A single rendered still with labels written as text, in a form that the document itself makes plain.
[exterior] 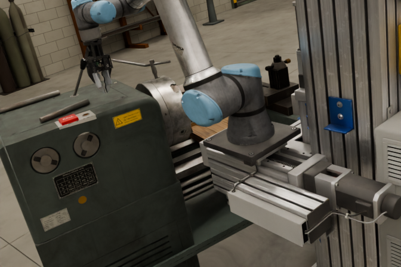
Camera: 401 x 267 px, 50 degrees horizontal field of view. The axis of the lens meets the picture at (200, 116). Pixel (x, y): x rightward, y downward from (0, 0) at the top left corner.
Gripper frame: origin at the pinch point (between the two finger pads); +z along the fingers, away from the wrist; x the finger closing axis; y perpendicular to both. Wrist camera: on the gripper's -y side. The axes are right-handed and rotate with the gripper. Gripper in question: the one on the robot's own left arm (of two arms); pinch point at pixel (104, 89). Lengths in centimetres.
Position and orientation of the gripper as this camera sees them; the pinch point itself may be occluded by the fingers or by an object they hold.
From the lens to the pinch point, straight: 173.8
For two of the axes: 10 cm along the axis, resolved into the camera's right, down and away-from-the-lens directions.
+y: 4.9, 2.3, -8.4
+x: 8.5, -3.3, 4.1
